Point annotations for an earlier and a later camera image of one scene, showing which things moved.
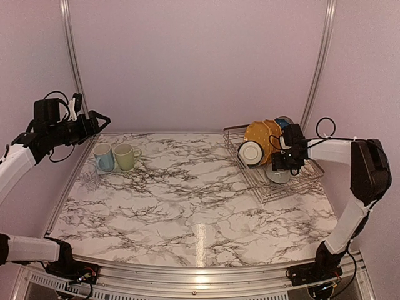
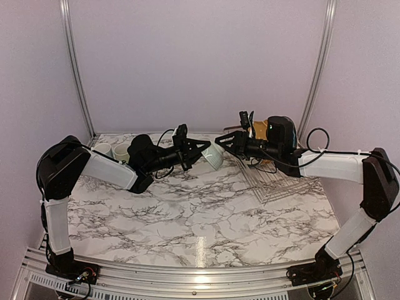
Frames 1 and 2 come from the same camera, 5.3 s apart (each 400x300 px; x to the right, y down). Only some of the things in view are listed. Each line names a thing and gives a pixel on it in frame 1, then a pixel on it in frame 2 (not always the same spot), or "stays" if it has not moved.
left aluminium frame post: x=65 y=14 stays
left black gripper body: x=76 y=134 → x=181 y=152
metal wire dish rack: x=266 y=190 stays
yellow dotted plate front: x=260 y=132 stays
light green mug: x=125 y=155 stays
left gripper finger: x=107 y=120 → x=195 y=147
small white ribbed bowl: x=279 y=176 → x=214 y=154
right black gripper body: x=287 y=162 → x=245 y=149
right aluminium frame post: x=329 y=17 stays
